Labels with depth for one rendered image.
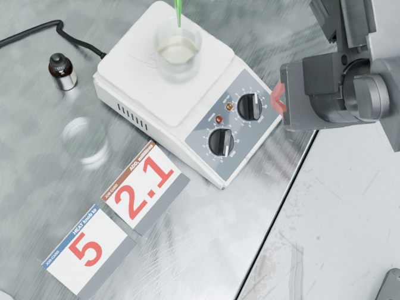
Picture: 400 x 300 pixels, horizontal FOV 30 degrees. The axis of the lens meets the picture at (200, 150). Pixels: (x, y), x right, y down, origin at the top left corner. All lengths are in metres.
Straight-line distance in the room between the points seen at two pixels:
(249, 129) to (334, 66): 0.23
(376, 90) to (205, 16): 0.46
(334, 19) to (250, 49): 0.29
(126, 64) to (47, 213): 0.20
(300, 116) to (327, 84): 0.05
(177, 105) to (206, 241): 0.17
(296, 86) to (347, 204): 0.24
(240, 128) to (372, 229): 0.20
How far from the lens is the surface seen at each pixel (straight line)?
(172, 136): 0.86
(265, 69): 0.96
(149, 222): 0.89
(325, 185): 0.92
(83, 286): 0.89
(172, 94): 0.85
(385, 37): 0.63
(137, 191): 0.88
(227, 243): 0.89
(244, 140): 0.89
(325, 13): 0.72
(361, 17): 0.65
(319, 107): 0.72
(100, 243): 0.88
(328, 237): 0.91
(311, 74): 0.71
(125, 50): 0.88
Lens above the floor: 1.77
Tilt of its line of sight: 72 degrees down
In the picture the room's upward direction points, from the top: 3 degrees clockwise
